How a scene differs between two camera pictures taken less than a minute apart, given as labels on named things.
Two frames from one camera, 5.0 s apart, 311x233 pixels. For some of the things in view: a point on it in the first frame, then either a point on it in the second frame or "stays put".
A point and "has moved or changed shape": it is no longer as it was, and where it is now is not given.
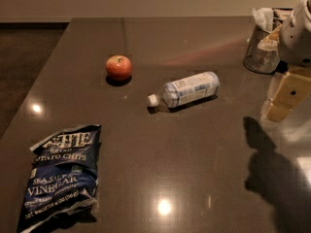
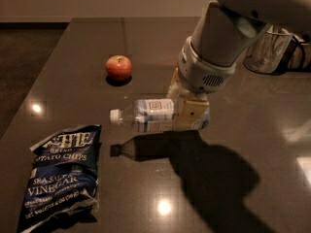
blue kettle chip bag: (63, 178) stays put
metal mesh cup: (261, 60) stays put
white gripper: (296, 39) → (201, 72)
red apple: (119, 67) stays put
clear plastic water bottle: (181, 92) has moved or changed shape
